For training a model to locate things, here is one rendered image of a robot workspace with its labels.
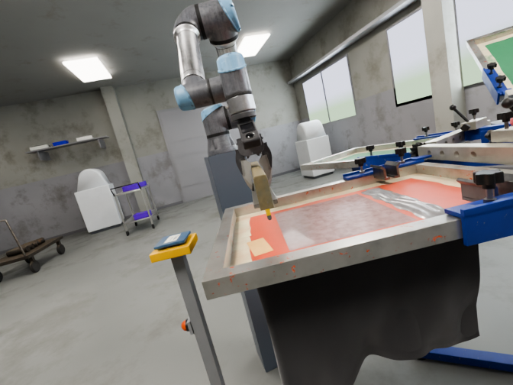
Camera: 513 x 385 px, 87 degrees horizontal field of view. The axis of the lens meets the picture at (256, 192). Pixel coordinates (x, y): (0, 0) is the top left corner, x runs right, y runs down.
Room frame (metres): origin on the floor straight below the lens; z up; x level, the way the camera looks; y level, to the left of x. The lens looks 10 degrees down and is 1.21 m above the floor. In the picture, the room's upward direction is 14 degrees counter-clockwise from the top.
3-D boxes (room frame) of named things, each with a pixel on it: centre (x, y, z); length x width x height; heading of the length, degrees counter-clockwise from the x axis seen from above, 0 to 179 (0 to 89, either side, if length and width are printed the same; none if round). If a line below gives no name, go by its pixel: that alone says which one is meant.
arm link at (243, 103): (0.77, -0.01, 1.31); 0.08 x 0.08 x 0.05
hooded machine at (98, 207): (6.95, 3.98, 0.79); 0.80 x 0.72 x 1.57; 105
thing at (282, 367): (0.75, 0.03, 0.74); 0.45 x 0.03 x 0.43; 0
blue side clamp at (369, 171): (1.03, -0.50, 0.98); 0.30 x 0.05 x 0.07; 90
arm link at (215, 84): (0.87, 0.00, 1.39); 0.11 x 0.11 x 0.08; 0
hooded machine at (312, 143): (7.10, -1.70, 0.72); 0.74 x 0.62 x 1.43; 14
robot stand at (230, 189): (1.39, 0.12, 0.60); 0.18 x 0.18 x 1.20; 15
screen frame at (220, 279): (0.75, -0.26, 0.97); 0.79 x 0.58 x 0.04; 90
